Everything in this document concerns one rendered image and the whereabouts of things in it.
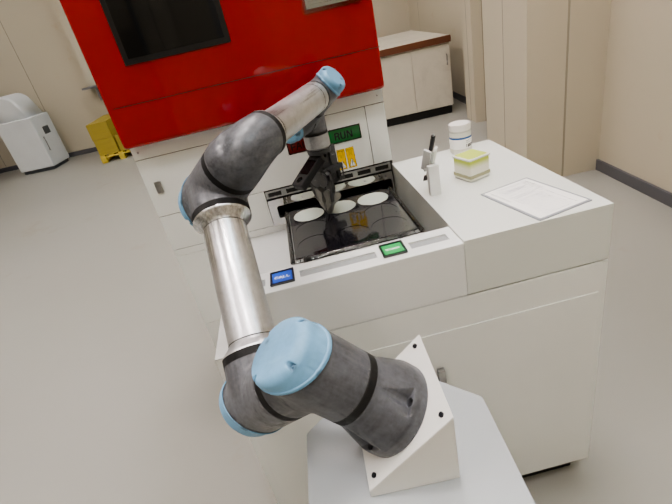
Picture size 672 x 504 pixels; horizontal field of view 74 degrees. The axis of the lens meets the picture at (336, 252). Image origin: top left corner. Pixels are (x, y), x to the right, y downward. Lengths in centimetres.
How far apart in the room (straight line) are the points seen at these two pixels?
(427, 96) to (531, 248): 500
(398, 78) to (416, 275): 497
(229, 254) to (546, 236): 70
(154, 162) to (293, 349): 105
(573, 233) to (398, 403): 64
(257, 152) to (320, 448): 54
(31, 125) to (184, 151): 785
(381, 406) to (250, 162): 48
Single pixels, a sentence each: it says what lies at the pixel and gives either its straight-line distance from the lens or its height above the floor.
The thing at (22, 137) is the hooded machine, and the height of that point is 62.
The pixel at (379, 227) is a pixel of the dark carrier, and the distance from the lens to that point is 128.
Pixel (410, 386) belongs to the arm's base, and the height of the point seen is 96.
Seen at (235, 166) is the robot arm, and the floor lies 125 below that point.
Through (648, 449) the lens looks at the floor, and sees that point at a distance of 192.
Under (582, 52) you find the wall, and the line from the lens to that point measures 369.
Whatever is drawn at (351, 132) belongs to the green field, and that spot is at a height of 110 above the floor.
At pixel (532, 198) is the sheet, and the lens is 120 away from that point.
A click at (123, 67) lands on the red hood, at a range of 147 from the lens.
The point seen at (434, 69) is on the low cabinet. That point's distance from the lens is 599.
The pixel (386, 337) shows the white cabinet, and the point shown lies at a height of 76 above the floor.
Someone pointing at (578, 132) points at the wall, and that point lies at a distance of 382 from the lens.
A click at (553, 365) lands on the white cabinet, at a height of 52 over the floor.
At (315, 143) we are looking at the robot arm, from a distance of 133.
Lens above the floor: 146
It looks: 28 degrees down
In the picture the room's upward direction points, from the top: 13 degrees counter-clockwise
